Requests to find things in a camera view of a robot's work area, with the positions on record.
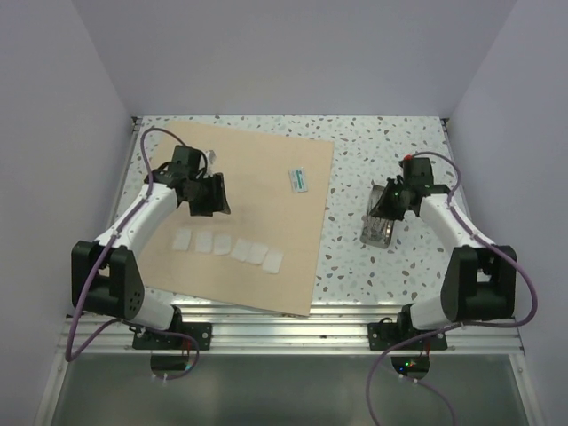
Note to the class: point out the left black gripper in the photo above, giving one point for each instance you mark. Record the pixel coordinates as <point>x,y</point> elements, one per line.
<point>212,180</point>

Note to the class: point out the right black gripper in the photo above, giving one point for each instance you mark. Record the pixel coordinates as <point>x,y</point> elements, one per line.
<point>382,209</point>

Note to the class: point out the metal instrument tray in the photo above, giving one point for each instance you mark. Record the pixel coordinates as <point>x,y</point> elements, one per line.
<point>374,197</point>

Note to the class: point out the steel scissors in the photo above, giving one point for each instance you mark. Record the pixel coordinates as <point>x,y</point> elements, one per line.
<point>377,228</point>

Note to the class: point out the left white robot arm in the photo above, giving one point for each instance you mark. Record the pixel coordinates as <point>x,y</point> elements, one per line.
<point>104,272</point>

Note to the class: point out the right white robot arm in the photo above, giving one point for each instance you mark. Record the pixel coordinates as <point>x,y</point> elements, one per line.
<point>480,282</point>

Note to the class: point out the beige cloth mat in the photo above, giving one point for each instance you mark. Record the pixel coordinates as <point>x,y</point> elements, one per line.
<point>264,209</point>

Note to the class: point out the green white packet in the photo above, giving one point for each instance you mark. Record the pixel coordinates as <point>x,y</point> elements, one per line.
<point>298,180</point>

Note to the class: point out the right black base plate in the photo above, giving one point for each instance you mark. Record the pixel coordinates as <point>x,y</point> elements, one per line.
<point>387,334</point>

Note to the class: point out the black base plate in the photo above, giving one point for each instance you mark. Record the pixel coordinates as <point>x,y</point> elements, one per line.
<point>180,335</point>
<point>387,334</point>

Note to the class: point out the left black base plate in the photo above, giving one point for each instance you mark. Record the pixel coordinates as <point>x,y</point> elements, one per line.
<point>180,335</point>

